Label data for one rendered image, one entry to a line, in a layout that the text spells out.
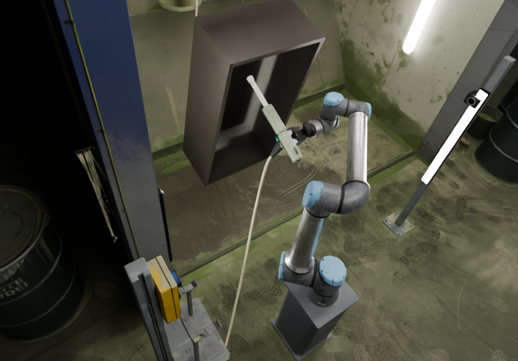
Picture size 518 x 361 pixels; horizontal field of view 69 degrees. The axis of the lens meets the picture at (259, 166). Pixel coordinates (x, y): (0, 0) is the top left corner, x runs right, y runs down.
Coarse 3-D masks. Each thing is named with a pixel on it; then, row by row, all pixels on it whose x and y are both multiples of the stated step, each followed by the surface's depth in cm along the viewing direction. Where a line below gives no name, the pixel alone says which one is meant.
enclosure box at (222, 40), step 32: (288, 0) 213; (224, 32) 187; (256, 32) 192; (288, 32) 198; (320, 32) 204; (192, 64) 213; (224, 64) 181; (256, 64) 251; (288, 64) 238; (192, 96) 231; (224, 96) 196; (256, 96) 284; (288, 96) 251; (192, 128) 252; (224, 128) 297; (256, 128) 305; (192, 160) 278; (224, 160) 291; (256, 160) 297
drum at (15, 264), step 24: (48, 216) 200; (48, 240) 203; (24, 264) 188; (48, 264) 206; (72, 264) 243; (0, 288) 187; (24, 288) 198; (48, 288) 214; (72, 288) 241; (0, 312) 203; (24, 312) 211; (48, 312) 223; (72, 312) 248; (24, 336) 232; (48, 336) 241
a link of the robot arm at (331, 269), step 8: (328, 256) 197; (320, 264) 193; (328, 264) 194; (336, 264) 195; (320, 272) 191; (328, 272) 191; (336, 272) 192; (344, 272) 193; (312, 280) 193; (320, 280) 192; (328, 280) 189; (336, 280) 189; (344, 280) 195; (320, 288) 196; (328, 288) 194; (336, 288) 195
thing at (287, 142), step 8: (248, 80) 187; (256, 88) 186; (264, 104) 184; (264, 112) 184; (272, 112) 182; (272, 120) 181; (280, 120) 182; (272, 128) 184; (280, 128) 180; (280, 136) 180; (288, 136) 180; (280, 144) 185; (288, 144) 178; (272, 152) 194; (288, 152) 179; (296, 152) 177; (296, 160) 178
